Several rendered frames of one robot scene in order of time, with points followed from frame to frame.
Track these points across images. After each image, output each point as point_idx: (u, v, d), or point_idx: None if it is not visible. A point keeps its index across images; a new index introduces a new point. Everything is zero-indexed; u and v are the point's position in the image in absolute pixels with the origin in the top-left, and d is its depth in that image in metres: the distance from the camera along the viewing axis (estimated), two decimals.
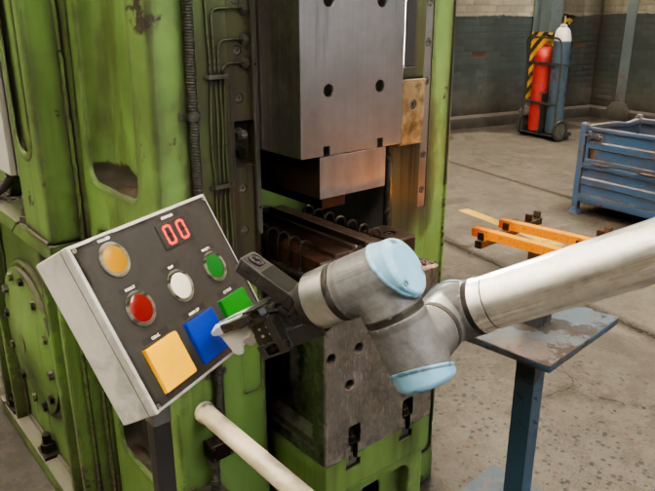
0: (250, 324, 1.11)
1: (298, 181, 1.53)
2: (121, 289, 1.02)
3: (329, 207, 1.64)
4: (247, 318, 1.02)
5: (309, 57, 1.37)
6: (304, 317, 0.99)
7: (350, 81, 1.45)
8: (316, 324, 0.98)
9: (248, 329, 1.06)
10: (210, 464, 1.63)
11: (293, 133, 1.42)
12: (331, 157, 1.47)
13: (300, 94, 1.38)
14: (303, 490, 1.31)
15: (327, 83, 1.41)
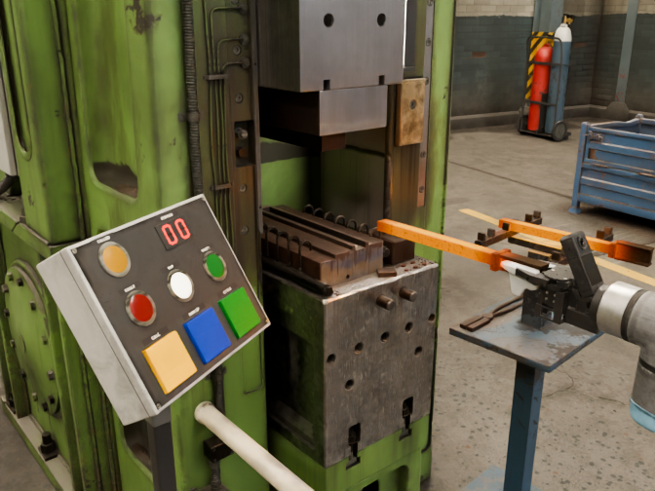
0: None
1: (297, 119, 1.48)
2: (121, 289, 1.02)
3: (329, 149, 1.59)
4: (546, 282, 1.17)
5: None
6: (593, 315, 1.12)
7: (351, 12, 1.40)
8: (598, 326, 1.11)
9: (536, 285, 1.21)
10: (210, 464, 1.63)
11: (292, 65, 1.37)
12: (331, 92, 1.43)
13: (299, 22, 1.33)
14: (303, 490, 1.31)
15: (327, 12, 1.36)
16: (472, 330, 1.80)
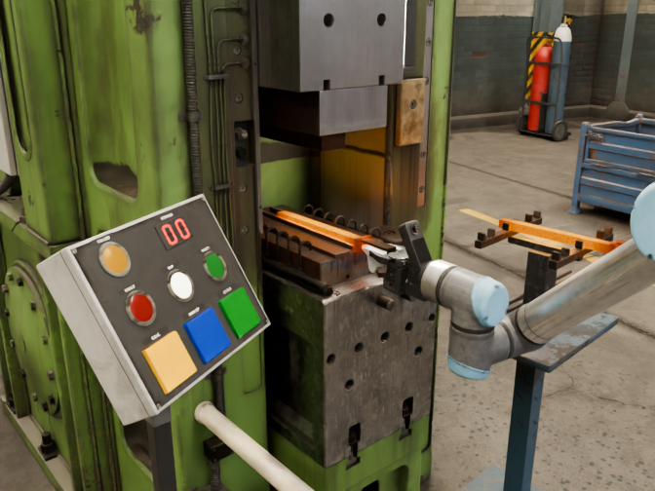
0: None
1: (297, 119, 1.48)
2: (121, 289, 1.02)
3: (329, 149, 1.59)
4: (387, 260, 1.47)
5: None
6: (419, 285, 1.43)
7: (351, 12, 1.40)
8: (423, 295, 1.42)
9: (384, 264, 1.51)
10: (210, 464, 1.63)
11: (292, 65, 1.37)
12: (331, 92, 1.43)
13: (299, 22, 1.33)
14: (303, 490, 1.31)
15: (327, 12, 1.36)
16: None
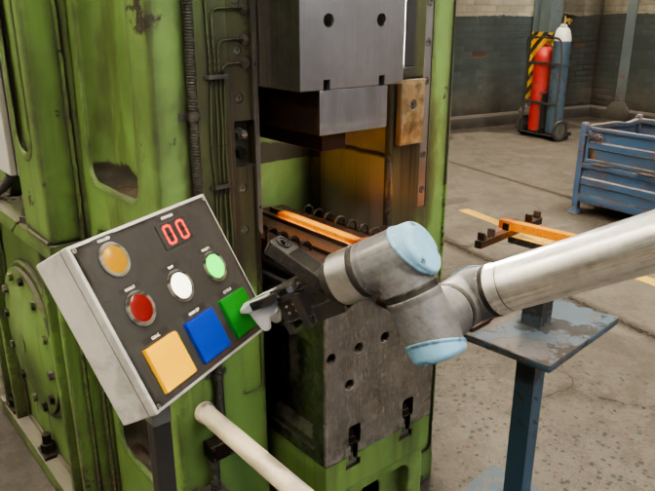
0: (276, 303, 1.19)
1: (297, 119, 1.48)
2: (121, 289, 1.02)
3: (329, 149, 1.59)
4: (275, 295, 1.11)
5: None
6: (328, 294, 1.08)
7: (351, 12, 1.40)
8: (339, 301, 1.07)
9: (275, 307, 1.15)
10: (210, 464, 1.63)
11: (292, 65, 1.37)
12: (331, 92, 1.43)
13: (299, 22, 1.33)
14: (303, 490, 1.31)
15: (327, 12, 1.36)
16: (472, 330, 1.80)
